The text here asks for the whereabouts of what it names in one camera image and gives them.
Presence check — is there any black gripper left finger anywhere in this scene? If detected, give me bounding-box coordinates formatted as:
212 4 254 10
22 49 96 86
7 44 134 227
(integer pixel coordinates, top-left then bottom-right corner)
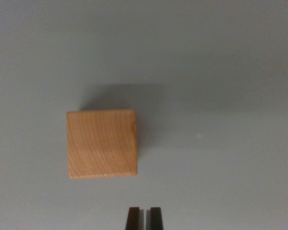
125 207 145 230

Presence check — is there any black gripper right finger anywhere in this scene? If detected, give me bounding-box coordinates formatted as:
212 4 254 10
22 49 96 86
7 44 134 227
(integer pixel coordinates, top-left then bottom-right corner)
145 207 165 230

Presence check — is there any wooden cube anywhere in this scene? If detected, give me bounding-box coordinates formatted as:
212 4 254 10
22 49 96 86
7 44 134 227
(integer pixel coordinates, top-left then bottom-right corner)
66 109 138 180

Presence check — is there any light blue plastic bin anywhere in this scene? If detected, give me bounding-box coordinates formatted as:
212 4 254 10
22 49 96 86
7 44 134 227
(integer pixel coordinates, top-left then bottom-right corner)
0 0 288 230

